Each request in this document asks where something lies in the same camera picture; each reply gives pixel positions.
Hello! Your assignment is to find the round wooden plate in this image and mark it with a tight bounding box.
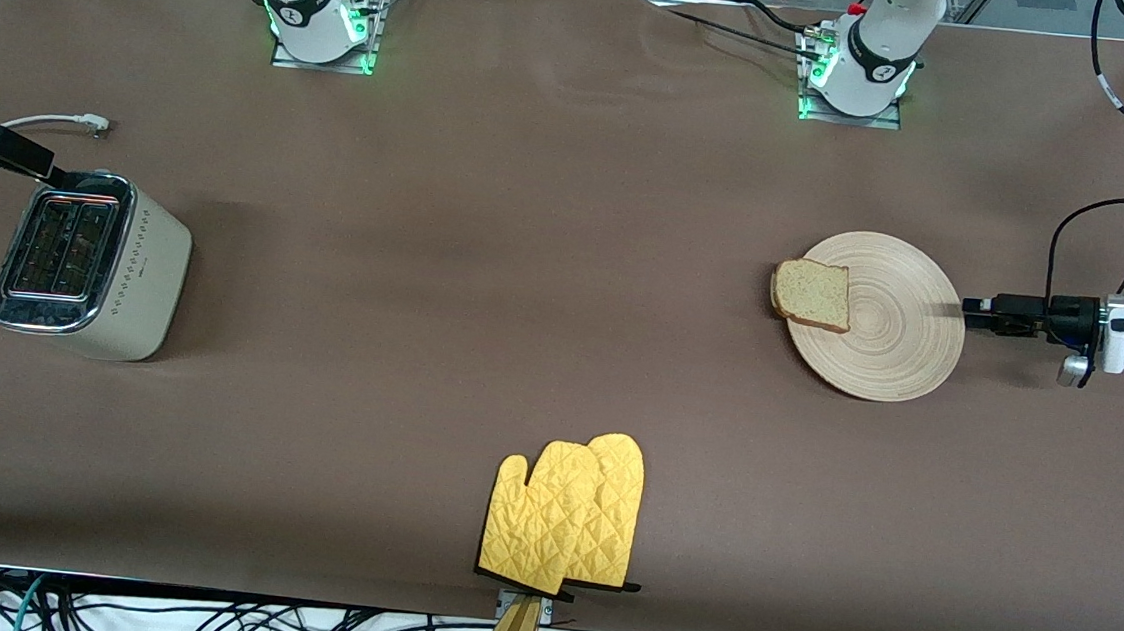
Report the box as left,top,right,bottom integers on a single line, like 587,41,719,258
779,225,973,408

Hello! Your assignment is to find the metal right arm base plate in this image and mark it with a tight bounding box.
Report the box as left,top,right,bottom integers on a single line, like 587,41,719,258
271,0,387,77

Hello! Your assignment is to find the black base power cable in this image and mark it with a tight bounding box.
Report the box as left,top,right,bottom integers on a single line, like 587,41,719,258
633,0,833,62

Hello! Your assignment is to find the small metal bracket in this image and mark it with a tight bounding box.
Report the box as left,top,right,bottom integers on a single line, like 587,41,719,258
496,591,556,627

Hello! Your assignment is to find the cream and chrome toaster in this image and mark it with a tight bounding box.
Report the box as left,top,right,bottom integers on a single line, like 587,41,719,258
0,163,199,367

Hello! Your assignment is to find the yellow quilted oven mitt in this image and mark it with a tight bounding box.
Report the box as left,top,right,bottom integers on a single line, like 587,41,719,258
474,435,605,602
561,430,654,596

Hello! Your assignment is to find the green floor cable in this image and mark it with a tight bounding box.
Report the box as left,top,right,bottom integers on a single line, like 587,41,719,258
12,572,49,631

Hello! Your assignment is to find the white toaster power cable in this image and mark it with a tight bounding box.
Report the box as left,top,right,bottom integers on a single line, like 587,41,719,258
0,107,112,315

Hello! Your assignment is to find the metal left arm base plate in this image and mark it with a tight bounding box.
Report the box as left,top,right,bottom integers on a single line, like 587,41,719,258
796,29,909,131

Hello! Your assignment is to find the brown table cover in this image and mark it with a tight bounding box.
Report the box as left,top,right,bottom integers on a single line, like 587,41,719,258
0,0,1124,631

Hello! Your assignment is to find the slice of brown bread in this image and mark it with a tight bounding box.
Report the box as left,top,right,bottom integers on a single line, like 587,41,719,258
768,256,855,335

